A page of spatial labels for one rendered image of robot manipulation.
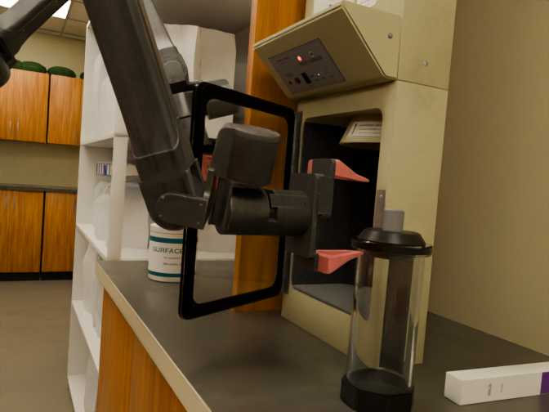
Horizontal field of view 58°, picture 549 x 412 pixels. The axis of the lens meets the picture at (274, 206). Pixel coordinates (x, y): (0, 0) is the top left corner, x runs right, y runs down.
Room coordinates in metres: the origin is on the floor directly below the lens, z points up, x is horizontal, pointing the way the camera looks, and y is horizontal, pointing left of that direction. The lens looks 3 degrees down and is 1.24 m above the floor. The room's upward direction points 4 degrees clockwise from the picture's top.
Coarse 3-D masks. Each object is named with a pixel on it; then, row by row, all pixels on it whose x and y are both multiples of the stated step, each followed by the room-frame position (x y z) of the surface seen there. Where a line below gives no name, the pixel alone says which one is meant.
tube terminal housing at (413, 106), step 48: (384, 0) 0.85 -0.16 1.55; (432, 0) 0.83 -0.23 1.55; (432, 48) 0.83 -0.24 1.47; (336, 96) 0.96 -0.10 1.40; (384, 96) 0.83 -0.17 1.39; (432, 96) 0.84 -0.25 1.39; (384, 144) 0.82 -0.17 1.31; (432, 144) 0.84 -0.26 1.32; (432, 192) 0.85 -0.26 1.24; (432, 240) 0.85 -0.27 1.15; (288, 288) 1.07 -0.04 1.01; (336, 336) 0.90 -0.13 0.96
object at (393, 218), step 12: (384, 216) 0.68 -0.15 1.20; (396, 216) 0.67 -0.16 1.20; (372, 228) 0.69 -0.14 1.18; (384, 228) 0.68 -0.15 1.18; (396, 228) 0.67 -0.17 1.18; (372, 240) 0.65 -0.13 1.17; (384, 240) 0.65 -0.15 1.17; (396, 240) 0.64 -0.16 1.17; (408, 240) 0.64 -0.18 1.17; (420, 240) 0.66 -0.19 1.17
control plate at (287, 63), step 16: (304, 48) 0.90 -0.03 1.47; (320, 48) 0.86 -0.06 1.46; (272, 64) 1.02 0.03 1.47; (288, 64) 0.97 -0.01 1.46; (304, 64) 0.93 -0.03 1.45; (320, 64) 0.89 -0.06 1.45; (288, 80) 1.02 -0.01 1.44; (304, 80) 0.97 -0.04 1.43; (320, 80) 0.93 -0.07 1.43; (336, 80) 0.89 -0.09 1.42
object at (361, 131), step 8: (352, 120) 0.96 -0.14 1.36; (360, 120) 0.93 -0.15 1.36; (368, 120) 0.92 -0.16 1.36; (376, 120) 0.91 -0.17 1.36; (352, 128) 0.94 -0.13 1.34; (360, 128) 0.92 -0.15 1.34; (368, 128) 0.91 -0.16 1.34; (376, 128) 0.90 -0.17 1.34; (344, 136) 0.96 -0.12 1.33; (352, 136) 0.93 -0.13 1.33; (360, 136) 0.91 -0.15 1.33; (368, 136) 0.90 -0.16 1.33; (376, 136) 0.90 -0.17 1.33; (344, 144) 1.01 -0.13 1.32; (352, 144) 1.03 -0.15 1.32; (360, 144) 1.04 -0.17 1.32; (368, 144) 1.05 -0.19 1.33; (376, 144) 1.05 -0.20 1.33
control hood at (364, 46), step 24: (312, 24) 0.83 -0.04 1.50; (336, 24) 0.79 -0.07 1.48; (360, 24) 0.77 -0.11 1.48; (384, 24) 0.79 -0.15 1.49; (264, 48) 1.00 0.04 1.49; (288, 48) 0.94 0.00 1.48; (336, 48) 0.83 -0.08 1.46; (360, 48) 0.79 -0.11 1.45; (384, 48) 0.79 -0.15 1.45; (360, 72) 0.83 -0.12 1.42; (384, 72) 0.79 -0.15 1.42; (288, 96) 1.07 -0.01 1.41; (312, 96) 1.02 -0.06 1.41
